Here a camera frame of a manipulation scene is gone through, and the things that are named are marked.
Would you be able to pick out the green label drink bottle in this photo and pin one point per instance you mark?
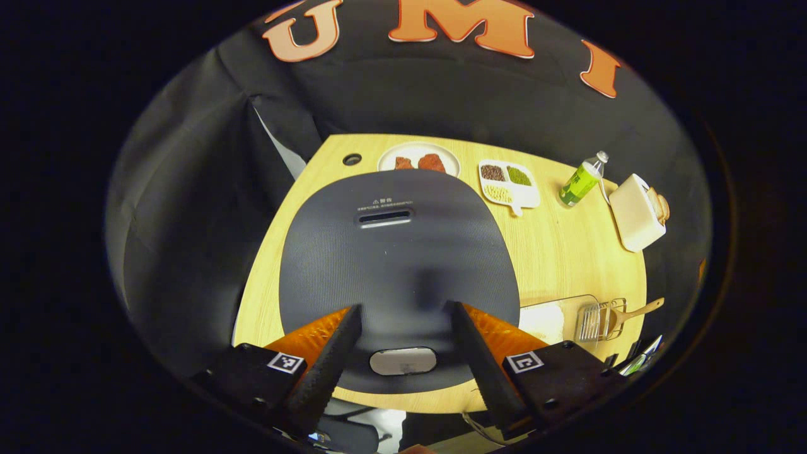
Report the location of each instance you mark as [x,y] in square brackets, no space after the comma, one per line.
[580,183]

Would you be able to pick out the dark chair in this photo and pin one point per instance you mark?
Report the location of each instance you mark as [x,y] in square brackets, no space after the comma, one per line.
[350,435]

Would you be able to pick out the black table grommet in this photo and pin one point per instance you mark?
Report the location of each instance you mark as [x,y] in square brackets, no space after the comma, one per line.
[352,159]

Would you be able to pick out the white divided dish of beans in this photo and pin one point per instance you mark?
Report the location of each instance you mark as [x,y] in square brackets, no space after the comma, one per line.
[526,192]

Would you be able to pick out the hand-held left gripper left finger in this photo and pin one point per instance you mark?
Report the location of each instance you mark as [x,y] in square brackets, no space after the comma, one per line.
[328,366]

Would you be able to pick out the round white plate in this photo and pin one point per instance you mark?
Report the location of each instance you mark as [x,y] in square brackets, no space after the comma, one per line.
[410,151]

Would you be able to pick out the toast bread slice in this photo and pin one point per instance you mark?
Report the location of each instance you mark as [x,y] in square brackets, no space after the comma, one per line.
[661,205]

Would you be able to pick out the red meat piece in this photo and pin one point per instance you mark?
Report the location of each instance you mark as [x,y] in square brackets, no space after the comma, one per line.
[432,162]
[404,163]

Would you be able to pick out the clear rice container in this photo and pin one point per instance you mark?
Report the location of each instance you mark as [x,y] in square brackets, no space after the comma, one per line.
[542,321]

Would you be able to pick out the wooden spoon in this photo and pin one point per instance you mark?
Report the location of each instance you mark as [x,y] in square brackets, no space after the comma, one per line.
[640,311]

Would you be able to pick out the dark grey rice cooker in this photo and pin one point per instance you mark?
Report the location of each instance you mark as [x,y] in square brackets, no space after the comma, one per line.
[397,265]

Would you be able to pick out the white curved object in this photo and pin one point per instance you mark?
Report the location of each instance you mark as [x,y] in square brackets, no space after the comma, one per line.
[644,358]

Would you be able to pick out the white toaster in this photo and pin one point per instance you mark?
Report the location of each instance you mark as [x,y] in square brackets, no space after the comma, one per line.
[633,217]

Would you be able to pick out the black backdrop cloth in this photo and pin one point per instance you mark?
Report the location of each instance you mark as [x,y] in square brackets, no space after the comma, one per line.
[189,221]

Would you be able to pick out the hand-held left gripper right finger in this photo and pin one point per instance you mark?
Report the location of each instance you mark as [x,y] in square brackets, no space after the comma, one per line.
[479,366]

